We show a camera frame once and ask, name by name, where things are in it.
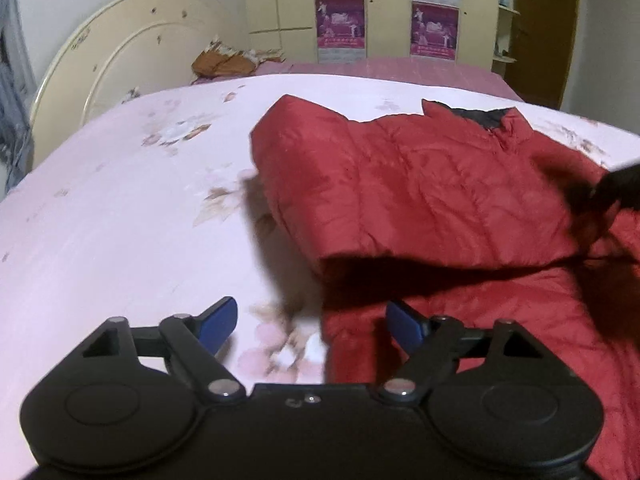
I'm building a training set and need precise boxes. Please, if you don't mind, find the red puffer jacket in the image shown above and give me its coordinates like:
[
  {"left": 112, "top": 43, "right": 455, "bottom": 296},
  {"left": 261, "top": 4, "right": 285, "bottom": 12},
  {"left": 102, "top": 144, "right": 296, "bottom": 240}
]
[{"left": 250, "top": 96, "right": 639, "bottom": 479}]

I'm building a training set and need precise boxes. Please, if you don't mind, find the pink floral quilt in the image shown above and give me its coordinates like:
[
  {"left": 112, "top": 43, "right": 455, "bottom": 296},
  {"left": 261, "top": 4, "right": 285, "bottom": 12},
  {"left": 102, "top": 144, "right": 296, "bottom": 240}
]
[{"left": 1, "top": 75, "right": 639, "bottom": 479}]

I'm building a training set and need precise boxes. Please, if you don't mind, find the brown wooden door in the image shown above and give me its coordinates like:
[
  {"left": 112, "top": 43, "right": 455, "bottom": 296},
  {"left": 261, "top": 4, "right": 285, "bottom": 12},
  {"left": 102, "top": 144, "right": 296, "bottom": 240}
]
[{"left": 504, "top": 0, "right": 578, "bottom": 110}]

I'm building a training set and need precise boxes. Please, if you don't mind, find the pink checked bed sheet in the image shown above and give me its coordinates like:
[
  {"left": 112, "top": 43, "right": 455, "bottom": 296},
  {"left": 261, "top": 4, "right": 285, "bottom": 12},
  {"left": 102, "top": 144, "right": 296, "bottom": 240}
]
[{"left": 192, "top": 55, "right": 524, "bottom": 102}]

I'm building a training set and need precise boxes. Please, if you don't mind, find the lower right purple poster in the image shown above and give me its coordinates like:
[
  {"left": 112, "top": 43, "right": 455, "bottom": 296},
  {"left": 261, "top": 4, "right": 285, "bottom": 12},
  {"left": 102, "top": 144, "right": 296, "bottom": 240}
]
[{"left": 410, "top": 2, "right": 459, "bottom": 61}]

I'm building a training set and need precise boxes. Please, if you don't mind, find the cream wooden headboard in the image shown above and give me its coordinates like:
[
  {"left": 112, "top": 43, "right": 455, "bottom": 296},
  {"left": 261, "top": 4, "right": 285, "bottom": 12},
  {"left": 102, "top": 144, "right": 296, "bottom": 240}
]
[{"left": 30, "top": 0, "right": 248, "bottom": 165}]

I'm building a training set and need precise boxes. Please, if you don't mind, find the grey blue curtain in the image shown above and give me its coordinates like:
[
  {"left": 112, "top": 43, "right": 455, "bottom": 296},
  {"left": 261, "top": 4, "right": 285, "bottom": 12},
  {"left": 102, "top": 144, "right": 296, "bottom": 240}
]
[{"left": 1, "top": 0, "right": 37, "bottom": 196}]

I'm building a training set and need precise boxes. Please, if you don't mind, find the lower left purple poster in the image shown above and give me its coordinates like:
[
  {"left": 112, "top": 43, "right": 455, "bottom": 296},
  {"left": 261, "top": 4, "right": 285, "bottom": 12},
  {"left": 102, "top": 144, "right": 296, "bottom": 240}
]
[{"left": 314, "top": 0, "right": 367, "bottom": 64}]

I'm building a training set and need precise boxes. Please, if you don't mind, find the cream yellow wardrobe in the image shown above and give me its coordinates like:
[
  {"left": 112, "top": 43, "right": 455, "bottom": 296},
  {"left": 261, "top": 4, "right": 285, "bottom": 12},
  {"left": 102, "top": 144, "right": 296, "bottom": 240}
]
[{"left": 245, "top": 0, "right": 504, "bottom": 70}]

